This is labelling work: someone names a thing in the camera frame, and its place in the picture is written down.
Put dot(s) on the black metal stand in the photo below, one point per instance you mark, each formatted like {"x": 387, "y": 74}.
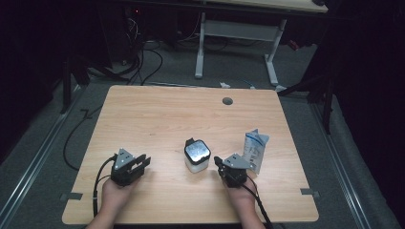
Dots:
{"x": 326, "y": 101}
{"x": 66, "y": 86}

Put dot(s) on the metal floor rail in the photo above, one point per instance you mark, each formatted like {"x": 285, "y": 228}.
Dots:
{"x": 38, "y": 159}
{"x": 337, "y": 159}

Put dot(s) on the small red object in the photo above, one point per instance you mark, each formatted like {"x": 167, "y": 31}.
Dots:
{"x": 293, "y": 45}

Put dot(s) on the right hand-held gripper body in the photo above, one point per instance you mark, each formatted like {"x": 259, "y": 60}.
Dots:
{"x": 236, "y": 165}

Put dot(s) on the small white plug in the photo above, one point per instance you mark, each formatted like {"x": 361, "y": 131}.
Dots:
{"x": 224, "y": 85}

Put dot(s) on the glass jar with black lid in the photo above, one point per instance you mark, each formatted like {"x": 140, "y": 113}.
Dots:
{"x": 197, "y": 154}

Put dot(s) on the grey tape strip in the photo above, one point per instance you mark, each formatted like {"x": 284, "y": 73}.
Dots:
{"x": 71, "y": 196}
{"x": 309, "y": 191}

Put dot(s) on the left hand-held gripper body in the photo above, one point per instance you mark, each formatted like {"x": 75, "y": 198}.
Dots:
{"x": 123, "y": 160}

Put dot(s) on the white metal frame desk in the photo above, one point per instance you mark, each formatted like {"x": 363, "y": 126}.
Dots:
{"x": 238, "y": 30}

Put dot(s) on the grey round table grommet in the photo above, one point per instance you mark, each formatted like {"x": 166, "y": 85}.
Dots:
{"x": 227, "y": 101}

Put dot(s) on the white and blue pouch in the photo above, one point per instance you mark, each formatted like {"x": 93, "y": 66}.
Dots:
{"x": 256, "y": 149}

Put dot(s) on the person's right hand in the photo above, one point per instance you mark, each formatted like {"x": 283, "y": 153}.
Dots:
{"x": 242, "y": 198}

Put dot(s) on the person's left hand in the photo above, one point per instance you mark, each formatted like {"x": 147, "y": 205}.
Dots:
{"x": 116, "y": 197}

